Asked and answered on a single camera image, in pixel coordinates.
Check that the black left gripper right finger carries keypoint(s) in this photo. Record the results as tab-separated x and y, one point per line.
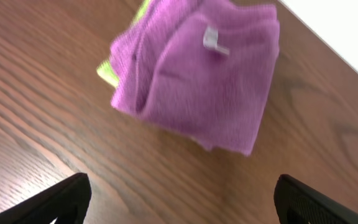
297	203

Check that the purple cloth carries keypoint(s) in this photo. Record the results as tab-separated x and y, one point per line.
199	68

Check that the folded green cloth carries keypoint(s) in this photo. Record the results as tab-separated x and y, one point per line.
104	70

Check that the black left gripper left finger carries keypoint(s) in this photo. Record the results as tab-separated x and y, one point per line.
66	202

